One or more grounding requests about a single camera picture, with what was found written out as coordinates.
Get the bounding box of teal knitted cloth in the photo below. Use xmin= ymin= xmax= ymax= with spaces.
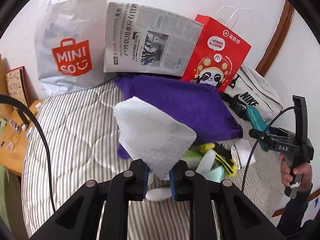
xmin=246 ymin=105 xmax=269 ymax=152

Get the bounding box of purple towel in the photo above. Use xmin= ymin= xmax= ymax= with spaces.
xmin=114 ymin=74 xmax=243 ymax=159

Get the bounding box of red panda paper bag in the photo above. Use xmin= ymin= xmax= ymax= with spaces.
xmin=181 ymin=14 xmax=251 ymax=92

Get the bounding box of brown patterned book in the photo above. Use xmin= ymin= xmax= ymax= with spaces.
xmin=5 ymin=66 xmax=30 ymax=107

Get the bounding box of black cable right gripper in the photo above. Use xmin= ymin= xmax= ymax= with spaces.
xmin=241 ymin=106 xmax=301 ymax=193

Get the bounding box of brown wooden door frame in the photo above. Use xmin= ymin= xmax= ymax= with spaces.
xmin=255 ymin=0 xmax=294 ymax=76

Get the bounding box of white paper towel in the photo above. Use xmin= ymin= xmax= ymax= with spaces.
xmin=113 ymin=96 xmax=196 ymax=179

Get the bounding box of person right hand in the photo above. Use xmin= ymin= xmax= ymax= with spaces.
xmin=279 ymin=153 xmax=313 ymax=194

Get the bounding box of black cable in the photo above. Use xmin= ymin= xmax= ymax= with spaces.
xmin=0 ymin=93 xmax=57 ymax=214

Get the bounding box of striped quilted mattress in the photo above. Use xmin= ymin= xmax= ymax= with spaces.
xmin=22 ymin=80 xmax=284 ymax=239

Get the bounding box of fruit print wet wipe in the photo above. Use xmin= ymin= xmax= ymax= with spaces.
xmin=231 ymin=145 xmax=241 ymax=170

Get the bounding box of white Miniso plastic bag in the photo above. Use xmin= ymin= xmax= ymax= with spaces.
xmin=34 ymin=0 xmax=115 ymax=96

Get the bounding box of green tissue pack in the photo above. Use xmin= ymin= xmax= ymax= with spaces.
xmin=180 ymin=150 xmax=202 ymax=171

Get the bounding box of yellow black pouch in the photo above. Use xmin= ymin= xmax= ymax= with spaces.
xmin=199 ymin=142 xmax=238 ymax=178

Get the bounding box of white sponge block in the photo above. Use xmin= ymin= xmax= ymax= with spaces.
xmin=235 ymin=139 xmax=252 ymax=167

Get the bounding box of right forearm dark sleeve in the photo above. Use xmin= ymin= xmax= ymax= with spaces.
xmin=277 ymin=185 xmax=319 ymax=239

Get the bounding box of white Nike waist bag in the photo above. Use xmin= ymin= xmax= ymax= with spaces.
xmin=220 ymin=65 xmax=283 ymax=121

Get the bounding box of folded newspaper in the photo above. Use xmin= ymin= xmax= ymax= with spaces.
xmin=104 ymin=2 xmax=203 ymax=77

